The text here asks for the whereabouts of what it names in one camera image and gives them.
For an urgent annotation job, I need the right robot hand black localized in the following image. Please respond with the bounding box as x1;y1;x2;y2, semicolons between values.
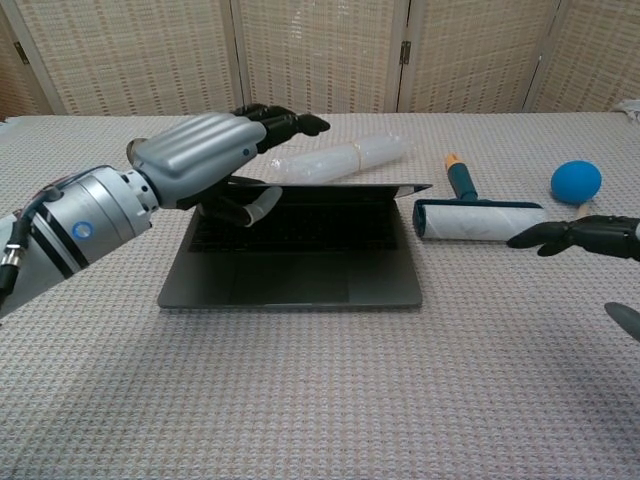
506;214;640;345

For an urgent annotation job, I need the left robot hand grey black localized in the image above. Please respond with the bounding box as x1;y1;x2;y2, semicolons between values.
131;103;332;228

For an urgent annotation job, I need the silver grey laptop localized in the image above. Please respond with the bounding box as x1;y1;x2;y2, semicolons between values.
156;176;434;312

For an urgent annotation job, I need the woven folding screen panel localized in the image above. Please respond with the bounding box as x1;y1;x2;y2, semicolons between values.
396;0;572;115
1;0;247;117
0;7;54;122
229;0;414;115
522;0;640;114

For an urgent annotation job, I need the white crumpled cloth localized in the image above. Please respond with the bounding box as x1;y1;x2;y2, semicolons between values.
611;99;640;124

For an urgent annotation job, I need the clear plastic cup stack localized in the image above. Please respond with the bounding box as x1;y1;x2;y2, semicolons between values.
268;132;414;187

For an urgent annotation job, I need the beige woven tablecloth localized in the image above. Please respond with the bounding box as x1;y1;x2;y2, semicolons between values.
0;111;640;480

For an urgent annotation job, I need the blue maraca wooden handle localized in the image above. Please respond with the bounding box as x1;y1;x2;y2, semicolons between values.
550;159;603;219

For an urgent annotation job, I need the teal handled lint roller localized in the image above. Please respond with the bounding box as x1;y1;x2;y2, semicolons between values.
411;152;550;245

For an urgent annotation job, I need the black arm cable with connector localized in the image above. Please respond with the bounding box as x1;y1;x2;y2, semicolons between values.
0;208;37;306

